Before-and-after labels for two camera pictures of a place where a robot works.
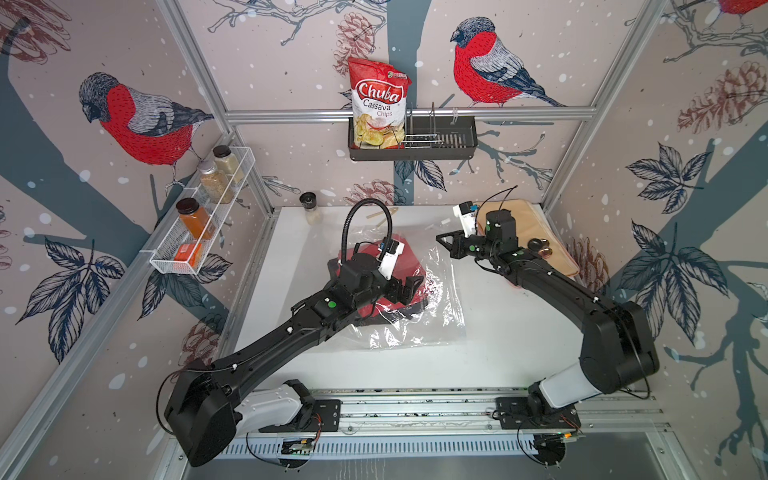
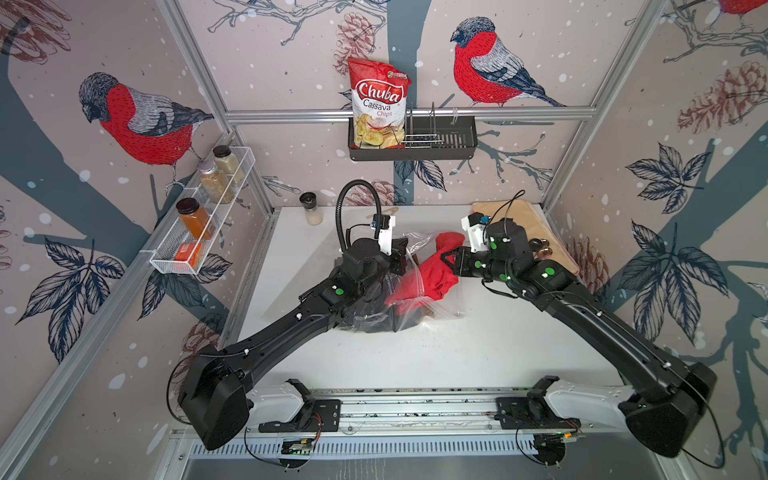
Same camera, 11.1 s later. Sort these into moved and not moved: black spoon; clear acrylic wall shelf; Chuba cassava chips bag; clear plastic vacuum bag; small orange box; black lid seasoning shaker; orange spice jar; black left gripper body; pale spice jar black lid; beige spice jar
Moved: clear plastic vacuum bag; black left gripper body
Not moved: black lid seasoning shaker; Chuba cassava chips bag; pale spice jar black lid; clear acrylic wall shelf; black spoon; beige spice jar; orange spice jar; small orange box
